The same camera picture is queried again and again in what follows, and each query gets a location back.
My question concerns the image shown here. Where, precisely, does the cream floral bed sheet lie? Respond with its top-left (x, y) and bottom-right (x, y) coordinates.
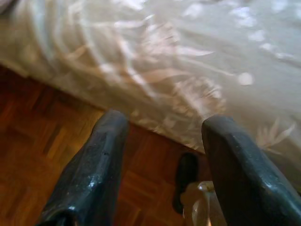
top-left (0, 0), bottom-right (301, 171)

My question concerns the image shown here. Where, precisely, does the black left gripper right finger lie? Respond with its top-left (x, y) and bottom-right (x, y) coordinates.
top-left (201, 114), bottom-right (301, 226)

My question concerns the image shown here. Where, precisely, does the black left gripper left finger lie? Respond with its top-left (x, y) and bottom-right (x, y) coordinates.
top-left (35, 109), bottom-right (129, 226)

